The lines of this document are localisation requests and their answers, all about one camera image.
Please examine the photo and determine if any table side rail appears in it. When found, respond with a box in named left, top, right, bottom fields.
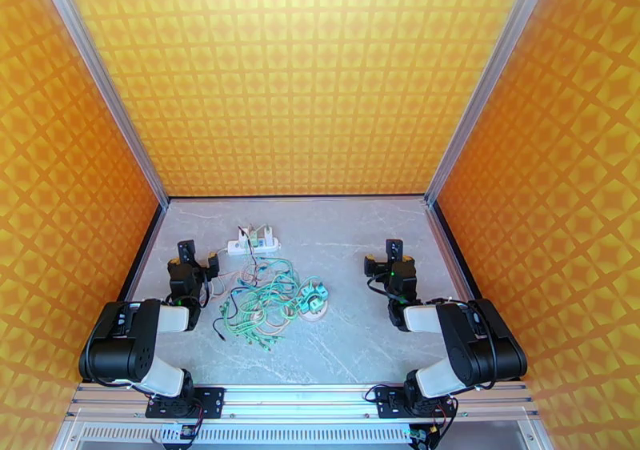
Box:
left=426, top=202, right=481, bottom=304
left=117, top=205, right=169, bottom=302

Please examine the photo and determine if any teal charging cable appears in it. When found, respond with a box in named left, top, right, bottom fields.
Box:
left=227, top=258, right=323, bottom=315

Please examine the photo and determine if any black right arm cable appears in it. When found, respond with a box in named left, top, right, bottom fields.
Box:
left=367, top=273, right=396, bottom=299

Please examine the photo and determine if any round beige socket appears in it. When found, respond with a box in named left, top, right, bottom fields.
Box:
left=298, top=307, right=330, bottom=326

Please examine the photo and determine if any white power strip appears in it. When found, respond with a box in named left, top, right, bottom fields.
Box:
left=227, top=237, right=280, bottom=256

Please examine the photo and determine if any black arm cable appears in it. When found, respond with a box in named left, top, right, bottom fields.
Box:
left=367, top=273, right=396, bottom=299
left=198, top=265, right=212, bottom=311

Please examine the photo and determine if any beige power cord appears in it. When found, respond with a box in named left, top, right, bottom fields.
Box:
left=234, top=283, right=311, bottom=342

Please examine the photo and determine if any perforated metal panel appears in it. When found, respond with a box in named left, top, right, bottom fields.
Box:
left=74, top=422, right=509, bottom=446

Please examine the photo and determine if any aluminium frame post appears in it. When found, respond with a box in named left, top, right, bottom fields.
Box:
left=34, top=0, right=170, bottom=211
left=423, top=0, right=557, bottom=207

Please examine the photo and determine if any aluminium front rail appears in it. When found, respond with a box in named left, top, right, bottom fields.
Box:
left=65, top=383, right=538, bottom=420

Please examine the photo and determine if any black back edge strip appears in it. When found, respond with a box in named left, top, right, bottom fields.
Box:
left=167, top=193, right=427, bottom=201

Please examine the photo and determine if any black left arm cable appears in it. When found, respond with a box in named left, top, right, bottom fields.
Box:
left=198, top=265, right=212, bottom=311

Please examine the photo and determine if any black thin cable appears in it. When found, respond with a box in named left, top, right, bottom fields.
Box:
left=214, top=225, right=261, bottom=340

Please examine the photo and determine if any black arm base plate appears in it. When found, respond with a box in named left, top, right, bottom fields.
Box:
left=145, top=387, right=226, bottom=420
left=374, top=387, right=457, bottom=420

